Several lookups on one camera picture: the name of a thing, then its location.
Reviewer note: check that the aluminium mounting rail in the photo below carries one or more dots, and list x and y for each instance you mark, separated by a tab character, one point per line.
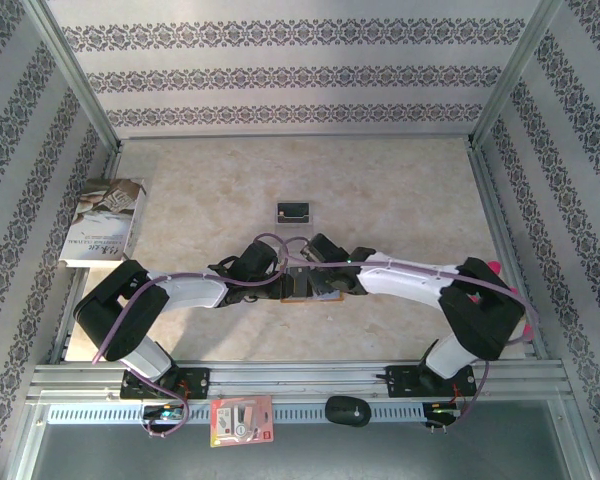
290	375

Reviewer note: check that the orange leather card holder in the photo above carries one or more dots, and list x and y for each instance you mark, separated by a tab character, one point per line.
330	298

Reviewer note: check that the aluminium wall rail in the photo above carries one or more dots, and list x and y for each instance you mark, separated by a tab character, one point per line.
300	136

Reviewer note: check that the aluminium side rail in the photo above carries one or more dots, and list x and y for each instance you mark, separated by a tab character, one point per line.
111	167
487	185

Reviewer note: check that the white printed book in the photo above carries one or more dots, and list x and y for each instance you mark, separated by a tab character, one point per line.
100	220

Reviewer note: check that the clear acrylic card stand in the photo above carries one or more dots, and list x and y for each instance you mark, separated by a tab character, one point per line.
292	230

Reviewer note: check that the black computer mouse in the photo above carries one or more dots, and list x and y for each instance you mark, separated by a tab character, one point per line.
347	411

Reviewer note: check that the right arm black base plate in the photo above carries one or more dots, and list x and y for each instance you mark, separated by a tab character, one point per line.
405	382

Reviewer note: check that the pink green plush toy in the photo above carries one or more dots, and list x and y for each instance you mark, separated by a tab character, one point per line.
494	266

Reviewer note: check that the red flash drive package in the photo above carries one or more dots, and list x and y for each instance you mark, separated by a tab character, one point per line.
241	420

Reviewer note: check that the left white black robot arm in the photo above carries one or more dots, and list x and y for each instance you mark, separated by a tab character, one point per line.
190	292

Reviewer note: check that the small electronics board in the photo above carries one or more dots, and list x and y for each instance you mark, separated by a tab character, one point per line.
442	411
165	413

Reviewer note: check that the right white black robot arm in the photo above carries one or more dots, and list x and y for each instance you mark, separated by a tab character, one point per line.
405	277

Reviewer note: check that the grey metal shelf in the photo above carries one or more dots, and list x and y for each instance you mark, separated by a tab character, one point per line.
380	455

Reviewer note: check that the aluminium frame post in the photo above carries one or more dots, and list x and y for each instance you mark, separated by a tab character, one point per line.
516	70
73	70

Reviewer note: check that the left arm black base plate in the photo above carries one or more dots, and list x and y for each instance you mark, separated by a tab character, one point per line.
200	382

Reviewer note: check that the black card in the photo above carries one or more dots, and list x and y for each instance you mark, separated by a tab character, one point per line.
292	209

